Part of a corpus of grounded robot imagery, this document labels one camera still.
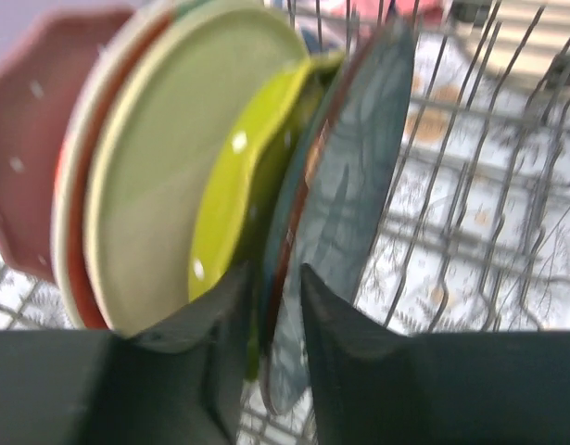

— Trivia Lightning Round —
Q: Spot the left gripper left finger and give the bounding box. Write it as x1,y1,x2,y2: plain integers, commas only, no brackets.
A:
0,264,253,444

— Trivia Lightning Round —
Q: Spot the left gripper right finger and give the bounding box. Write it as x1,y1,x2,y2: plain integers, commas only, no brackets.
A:
300,265,570,444

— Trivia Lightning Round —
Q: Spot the red and teal floral plate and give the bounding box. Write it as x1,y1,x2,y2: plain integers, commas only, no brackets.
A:
50,1,202,329

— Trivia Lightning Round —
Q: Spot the green polka dot scalloped plate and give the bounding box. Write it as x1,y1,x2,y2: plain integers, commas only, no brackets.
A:
186,53,346,381

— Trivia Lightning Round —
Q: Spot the grey wire dish rack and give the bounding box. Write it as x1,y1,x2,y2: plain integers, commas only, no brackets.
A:
0,0,570,445

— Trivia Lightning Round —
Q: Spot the dark teal plate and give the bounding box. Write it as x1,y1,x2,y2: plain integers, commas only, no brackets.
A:
258,17,415,415

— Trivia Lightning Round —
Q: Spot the pink and green branch plate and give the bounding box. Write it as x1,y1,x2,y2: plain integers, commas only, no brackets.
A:
83,1,307,336

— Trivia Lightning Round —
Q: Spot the cream green plate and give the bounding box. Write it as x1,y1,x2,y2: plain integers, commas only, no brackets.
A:
450,1,570,92

